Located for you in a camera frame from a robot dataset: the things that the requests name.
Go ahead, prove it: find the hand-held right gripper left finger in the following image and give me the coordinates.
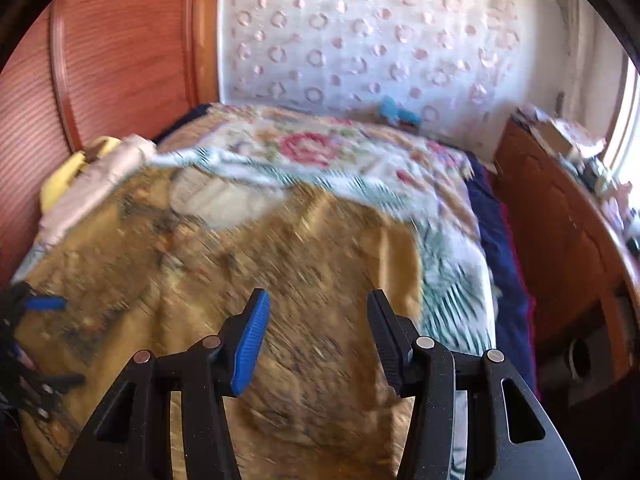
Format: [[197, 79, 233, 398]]
[[59, 288, 271, 480]]

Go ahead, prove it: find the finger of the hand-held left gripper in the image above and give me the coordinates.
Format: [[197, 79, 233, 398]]
[[0, 282, 68, 321], [27, 372, 87, 418]]

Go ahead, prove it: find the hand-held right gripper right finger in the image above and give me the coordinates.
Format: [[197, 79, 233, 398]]
[[366, 289, 583, 480]]

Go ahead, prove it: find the gold patterned cloth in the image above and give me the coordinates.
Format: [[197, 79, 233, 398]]
[[20, 165, 426, 480]]

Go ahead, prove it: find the palm leaf print bedsheet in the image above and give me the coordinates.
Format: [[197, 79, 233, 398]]
[[12, 147, 498, 480]]

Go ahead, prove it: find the yellow pillow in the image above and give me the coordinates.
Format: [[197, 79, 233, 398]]
[[40, 137, 123, 213]]

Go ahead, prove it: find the navy blue blanket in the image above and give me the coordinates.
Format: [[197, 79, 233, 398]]
[[465, 152, 538, 396]]

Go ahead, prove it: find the cream pillow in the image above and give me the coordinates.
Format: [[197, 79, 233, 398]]
[[42, 135, 158, 241]]

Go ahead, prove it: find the grey round pipe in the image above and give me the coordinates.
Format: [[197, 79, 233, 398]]
[[565, 337, 598, 378]]

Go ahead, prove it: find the brown wooden cabinet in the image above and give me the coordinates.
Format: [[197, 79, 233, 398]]
[[492, 117, 640, 396]]

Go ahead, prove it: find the floral blanket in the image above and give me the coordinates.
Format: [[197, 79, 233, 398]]
[[157, 104, 473, 201]]

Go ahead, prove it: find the small blue toy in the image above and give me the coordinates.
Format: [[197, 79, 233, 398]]
[[380, 96, 421, 128]]

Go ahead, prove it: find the wooden headboard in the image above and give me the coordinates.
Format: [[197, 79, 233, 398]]
[[0, 0, 221, 271]]

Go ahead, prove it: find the cardboard box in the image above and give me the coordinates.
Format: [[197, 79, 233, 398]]
[[530, 120, 576, 157]]

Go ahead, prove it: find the white curtain with pink circles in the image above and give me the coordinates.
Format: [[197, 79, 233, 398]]
[[217, 0, 558, 148]]

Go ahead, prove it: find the window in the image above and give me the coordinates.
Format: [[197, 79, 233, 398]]
[[605, 55, 640, 176]]

